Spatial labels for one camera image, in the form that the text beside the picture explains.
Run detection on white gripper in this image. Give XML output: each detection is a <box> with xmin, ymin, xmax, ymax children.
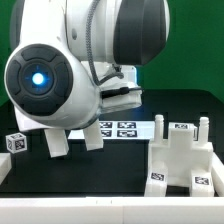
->
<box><xmin>100</xmin><ymin>91</ymin><xmax>142</xmax><ymax>114</ymax></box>

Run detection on white chair seat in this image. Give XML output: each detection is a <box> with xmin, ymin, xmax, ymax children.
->
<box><xmin>148</xmin><ymin>115</ymin><xmax>213</xmax><ymax>187</ymax></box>

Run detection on white chair back frame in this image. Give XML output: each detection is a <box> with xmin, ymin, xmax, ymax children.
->
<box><xmin>44</xmin><ymin>128</ymin><xmax>104</xmax><ymax>158</ymax></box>

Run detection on white tagged cube nut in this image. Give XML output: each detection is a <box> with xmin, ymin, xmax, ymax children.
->
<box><xmin>193</xmin><ymin>126</ymin><xmax>198</xmax><ymax>141</ymax></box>
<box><xmin>6</xmin><ymin>133</ymin><xmax>27</xmax><ymax>154</ymax></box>

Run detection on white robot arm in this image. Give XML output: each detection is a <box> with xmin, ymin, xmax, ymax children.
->
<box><xmin>4</xmin><ymin>0</ymin><xmax>170</xmax><ymax>131</ymax></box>

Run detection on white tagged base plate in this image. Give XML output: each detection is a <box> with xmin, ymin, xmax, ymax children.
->
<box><xmin>68</xmin><ymin>121</ymin><xmax>155</xmax><ymax>140</ymax></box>

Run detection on white front fence rail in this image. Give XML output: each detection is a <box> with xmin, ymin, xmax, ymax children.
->
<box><xmin>0</xmin><ymin>197</ymin><xmax>224</xmax><ymax>224</ymax></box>

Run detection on white left fence rail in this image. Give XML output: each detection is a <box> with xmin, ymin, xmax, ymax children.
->
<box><xmin>0</xmin><ymin>153</ymin><xmax>12</xmax><ymax>184</ymax></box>

